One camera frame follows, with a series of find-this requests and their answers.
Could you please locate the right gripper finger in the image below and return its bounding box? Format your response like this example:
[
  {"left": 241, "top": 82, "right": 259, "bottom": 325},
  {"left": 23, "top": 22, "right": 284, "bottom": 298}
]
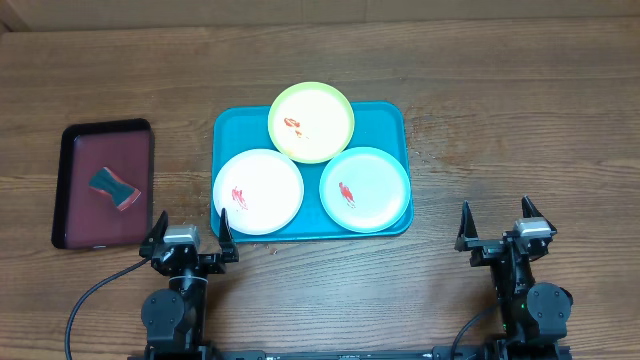
[
  {"left": 521, "top": 195, "right": 544, "bottom": 218},
  {"left": 457, "top": 200, "right": 478, "bottom": 241}
]

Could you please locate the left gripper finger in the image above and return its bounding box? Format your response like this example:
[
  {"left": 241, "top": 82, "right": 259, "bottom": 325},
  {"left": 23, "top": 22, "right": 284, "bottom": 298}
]
[
  {"left": 142, "top": 211, "right": 169, "bottom": 245},
  {"left": 218, "top": 208, "right": 237, "bottom": 255}
]

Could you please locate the white plate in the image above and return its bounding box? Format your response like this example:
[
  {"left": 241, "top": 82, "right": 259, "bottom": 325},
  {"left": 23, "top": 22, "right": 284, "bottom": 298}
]
[{"left": 213, "top": 149, "right": 304, "bottom": 236}]

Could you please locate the green and red sponge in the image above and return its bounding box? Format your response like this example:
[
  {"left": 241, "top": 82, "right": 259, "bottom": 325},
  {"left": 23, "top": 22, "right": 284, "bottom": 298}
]
[{"left": 89, "top": 167, "right": 141, "bottom": 211}]

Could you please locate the yellow-green plate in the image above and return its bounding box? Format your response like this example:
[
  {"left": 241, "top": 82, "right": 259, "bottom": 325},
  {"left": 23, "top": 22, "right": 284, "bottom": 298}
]
[{"left": 267, "top": 82, "right": 355, "bottom": 164}]

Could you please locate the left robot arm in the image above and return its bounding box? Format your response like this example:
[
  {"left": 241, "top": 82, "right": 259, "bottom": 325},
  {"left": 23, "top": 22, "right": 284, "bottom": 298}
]
[{"left": 139, "top": 212, "right": 239, "bottom": 359}]

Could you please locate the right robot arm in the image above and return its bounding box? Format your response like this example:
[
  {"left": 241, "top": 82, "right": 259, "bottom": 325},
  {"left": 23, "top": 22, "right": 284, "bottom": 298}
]
[{"left": 449, "top": 196, "right": 573, "bottom": 360}]

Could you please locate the dark red black-rimmed tray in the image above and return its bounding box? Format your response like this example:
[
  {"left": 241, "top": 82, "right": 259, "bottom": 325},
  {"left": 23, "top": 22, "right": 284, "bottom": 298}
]
[{"left": 51, "top": 118, "right": 154, "bottom": 249}]

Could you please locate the teal plastic serving tray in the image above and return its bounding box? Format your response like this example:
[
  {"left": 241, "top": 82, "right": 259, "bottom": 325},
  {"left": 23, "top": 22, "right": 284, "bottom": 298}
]
[{"left": 212, "top": 101, "right": 410, "bottom": 243}]

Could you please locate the light blue plate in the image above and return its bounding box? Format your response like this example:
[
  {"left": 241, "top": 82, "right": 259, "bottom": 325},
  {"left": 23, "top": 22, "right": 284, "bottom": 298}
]
[{"left": 319, "top": 147, "right": 411, "bottom": 234}]

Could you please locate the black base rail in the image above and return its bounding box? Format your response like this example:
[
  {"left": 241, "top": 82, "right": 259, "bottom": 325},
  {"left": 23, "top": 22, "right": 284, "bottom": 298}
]
[{"left": 127, "top": 345, "right": 574, "bottom": 360}]

